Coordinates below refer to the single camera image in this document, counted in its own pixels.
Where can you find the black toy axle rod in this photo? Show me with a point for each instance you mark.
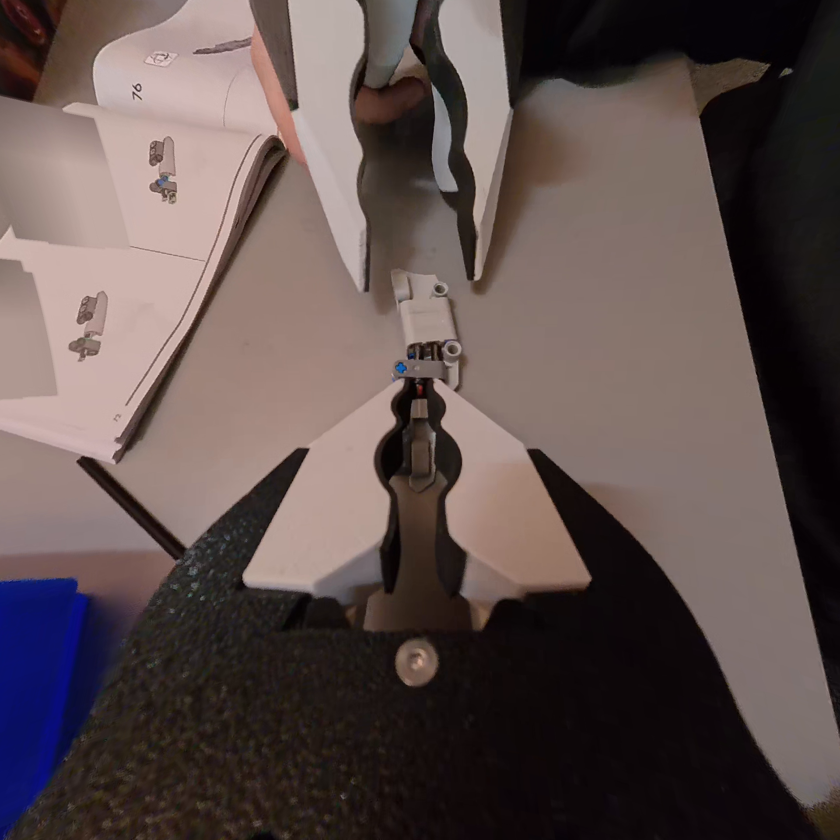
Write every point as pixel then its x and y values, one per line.
pixel 131 508

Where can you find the white panel toy brick assembly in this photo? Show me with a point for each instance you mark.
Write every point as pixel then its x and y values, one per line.
pixel 426 318

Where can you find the small grey toy brick assembly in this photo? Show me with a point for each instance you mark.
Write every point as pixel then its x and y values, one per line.
pixel 420 453

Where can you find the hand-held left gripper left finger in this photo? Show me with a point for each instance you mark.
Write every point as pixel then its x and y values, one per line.
pixel 315 518

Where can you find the blue plastic bin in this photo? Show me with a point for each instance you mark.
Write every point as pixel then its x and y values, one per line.
pixel 33 689

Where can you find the person's right hand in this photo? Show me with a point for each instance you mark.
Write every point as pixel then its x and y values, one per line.
pixel 390 102

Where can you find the open instruction booklet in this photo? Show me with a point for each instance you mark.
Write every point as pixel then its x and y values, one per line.
pixel 177 197

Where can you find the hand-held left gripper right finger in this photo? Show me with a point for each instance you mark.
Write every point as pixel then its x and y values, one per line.
pixel 518 518

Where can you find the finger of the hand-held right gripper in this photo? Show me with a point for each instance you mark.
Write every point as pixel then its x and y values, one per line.
pixel 325 144
pixel 482 144

